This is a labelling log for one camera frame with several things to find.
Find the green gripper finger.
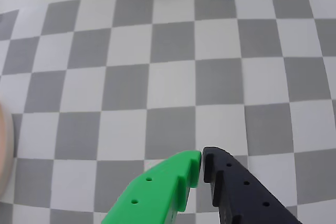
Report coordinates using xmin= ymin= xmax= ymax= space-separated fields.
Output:
xmin=100 ymin=150 xmax=202 ymax=224

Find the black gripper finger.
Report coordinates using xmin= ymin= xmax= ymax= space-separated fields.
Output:
xmin=201 ymin=146 xmax=302 ymax=224

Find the grey white checkerboard mat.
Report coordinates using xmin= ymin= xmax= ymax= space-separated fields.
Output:
xmin=0 ymin=0 xmax=336 ymax=224

